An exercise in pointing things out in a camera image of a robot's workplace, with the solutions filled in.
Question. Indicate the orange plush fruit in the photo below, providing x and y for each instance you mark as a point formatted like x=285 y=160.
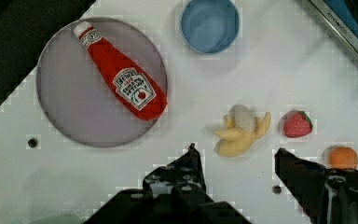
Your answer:
x=343 y=158

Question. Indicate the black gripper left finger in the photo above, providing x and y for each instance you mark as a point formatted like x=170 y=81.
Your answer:
x=171 y=194

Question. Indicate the black toaster oven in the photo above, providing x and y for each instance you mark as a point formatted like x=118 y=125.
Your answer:
x=341 y=16

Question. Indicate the red plush ketchup bottle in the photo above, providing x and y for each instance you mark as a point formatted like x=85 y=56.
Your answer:
x=132 y=86

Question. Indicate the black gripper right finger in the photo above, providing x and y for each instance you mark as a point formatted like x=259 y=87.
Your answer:
x=327 y=196

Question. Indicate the blue cup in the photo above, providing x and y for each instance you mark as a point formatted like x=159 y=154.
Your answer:
x=210 y=26

